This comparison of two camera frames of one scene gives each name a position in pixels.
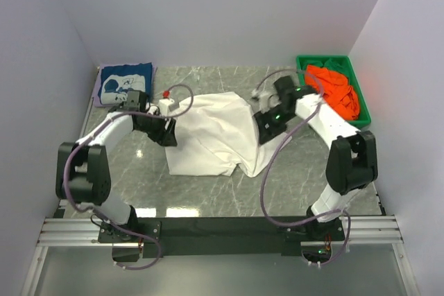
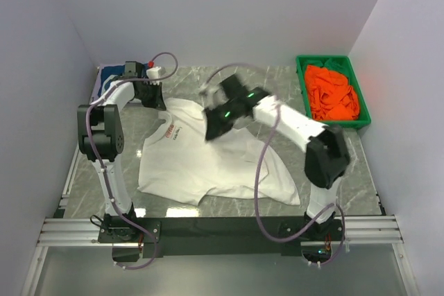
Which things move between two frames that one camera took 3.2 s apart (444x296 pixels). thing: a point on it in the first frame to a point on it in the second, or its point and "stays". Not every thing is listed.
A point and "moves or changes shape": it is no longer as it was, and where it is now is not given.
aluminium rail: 85,231 stays
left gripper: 168,133 to 151,91
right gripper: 268,131 to 218,120
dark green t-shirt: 332,65 stays
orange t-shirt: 334,90 stays
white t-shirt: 214,132 moves or changes shape
